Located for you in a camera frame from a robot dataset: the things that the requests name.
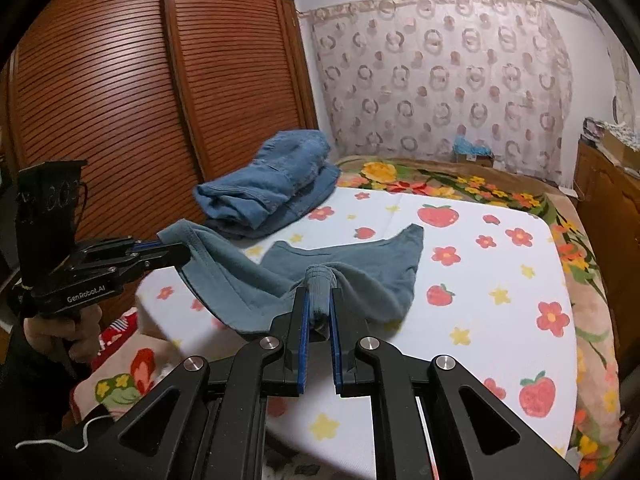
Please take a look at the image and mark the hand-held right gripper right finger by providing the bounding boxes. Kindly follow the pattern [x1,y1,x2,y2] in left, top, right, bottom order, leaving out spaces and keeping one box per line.
[327,285,581,480]

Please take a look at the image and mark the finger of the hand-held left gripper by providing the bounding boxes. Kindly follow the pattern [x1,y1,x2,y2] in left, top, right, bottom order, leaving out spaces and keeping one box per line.
[77,236,170,261]
[72,242,193,283]

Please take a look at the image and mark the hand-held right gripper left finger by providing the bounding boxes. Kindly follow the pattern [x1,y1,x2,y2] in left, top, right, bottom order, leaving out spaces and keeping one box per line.
[117,285,308,480]

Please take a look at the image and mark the teal shorts pants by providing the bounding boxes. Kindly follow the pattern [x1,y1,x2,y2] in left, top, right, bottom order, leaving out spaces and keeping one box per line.
[157,217,426,343]

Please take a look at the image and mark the person's left forearm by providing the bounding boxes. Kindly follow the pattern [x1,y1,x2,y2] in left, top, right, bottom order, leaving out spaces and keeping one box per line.
[0,320,121,480]

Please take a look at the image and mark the person's left hand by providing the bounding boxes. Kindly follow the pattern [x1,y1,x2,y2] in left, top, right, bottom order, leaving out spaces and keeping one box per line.
[22,304,103,375]

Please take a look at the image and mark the folded blue denim jeans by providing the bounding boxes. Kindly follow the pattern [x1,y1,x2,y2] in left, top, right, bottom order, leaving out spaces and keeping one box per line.
[194,130,332,226]
[215,164,342,239]

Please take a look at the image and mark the white strawberry flower print sheet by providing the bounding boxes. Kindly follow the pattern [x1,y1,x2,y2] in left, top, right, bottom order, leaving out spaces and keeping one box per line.
[135,187,583,480]

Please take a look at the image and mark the wooden louvered wardrobe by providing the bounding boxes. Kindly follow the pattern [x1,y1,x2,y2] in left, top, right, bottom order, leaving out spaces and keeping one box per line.
[0,0,321,281]

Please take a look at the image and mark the cardboard box with blue cloth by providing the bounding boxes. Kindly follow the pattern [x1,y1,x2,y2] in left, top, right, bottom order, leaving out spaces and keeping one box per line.
[452,135,496,168]

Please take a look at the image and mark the circle patterned sheer curtain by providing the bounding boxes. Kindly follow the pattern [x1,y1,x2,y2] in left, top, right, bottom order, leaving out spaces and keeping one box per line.
[307,0,573,186]

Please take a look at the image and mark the wooden side cabinet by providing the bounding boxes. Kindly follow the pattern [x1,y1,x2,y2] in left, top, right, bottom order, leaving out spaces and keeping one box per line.
[572,140,640,361]

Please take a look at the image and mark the cardboard tray of small bottles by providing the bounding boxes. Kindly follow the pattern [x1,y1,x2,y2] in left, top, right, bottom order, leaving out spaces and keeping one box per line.
[597,122,640,166]

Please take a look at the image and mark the beige tied drape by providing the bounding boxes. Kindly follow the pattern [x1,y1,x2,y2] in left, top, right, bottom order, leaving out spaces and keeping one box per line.
[607,35,640,126]

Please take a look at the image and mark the white cable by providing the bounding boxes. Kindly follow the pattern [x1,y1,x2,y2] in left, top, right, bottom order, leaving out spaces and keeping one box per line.
[15,412,113,453]

